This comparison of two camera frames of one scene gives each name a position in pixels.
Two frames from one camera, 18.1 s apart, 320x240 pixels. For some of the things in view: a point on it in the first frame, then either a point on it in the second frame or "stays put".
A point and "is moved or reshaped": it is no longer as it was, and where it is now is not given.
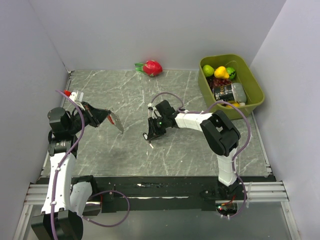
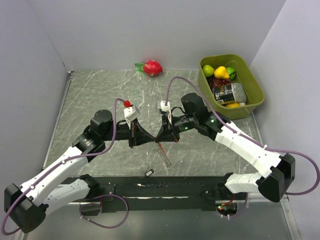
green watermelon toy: [231, 72] stays put
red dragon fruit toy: [150, 67] stays put
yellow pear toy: [220, 72] stays put
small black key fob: [145, 136] is moved or reshaped
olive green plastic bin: [245, 75] stays put
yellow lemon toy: [236, 104] stays put
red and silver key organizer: [115, 120] is moved or reshaped
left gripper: [95, 116] → [137, 135]
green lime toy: [208, 70] stays put
